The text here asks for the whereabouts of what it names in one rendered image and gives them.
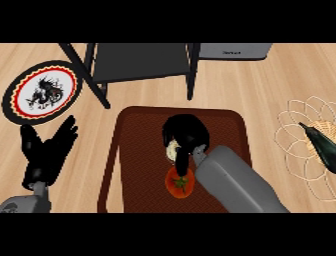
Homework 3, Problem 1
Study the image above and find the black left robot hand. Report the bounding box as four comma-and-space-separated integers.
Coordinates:
19, 114, 79, 192

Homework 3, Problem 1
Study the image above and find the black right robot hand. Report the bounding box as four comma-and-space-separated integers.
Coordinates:
160, 114, 212, 177

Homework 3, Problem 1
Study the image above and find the pale cupcake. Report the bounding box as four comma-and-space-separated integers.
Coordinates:
163, 139, 181, 164

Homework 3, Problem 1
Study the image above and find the brown rectangular tray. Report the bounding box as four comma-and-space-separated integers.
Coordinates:
95, 105, 253, 214

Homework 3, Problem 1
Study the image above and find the black tiered shelf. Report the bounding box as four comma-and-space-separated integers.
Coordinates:
57, 43, 202, 110

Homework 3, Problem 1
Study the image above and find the red tomato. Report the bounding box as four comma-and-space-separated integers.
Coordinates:
163, 166, 196, 200

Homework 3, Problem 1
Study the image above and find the round plate with dragon print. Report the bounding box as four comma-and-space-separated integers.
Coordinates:
1, 60, 85, 126

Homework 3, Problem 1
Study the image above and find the grey appliance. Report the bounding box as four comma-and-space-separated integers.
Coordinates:
197, 43, 274, 62

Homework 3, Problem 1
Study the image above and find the dark green eggplant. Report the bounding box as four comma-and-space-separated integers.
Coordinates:
298, 121, 336, 176

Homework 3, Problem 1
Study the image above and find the pale wire wicker basket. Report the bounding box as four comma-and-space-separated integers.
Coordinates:
273, 95, 336, 213

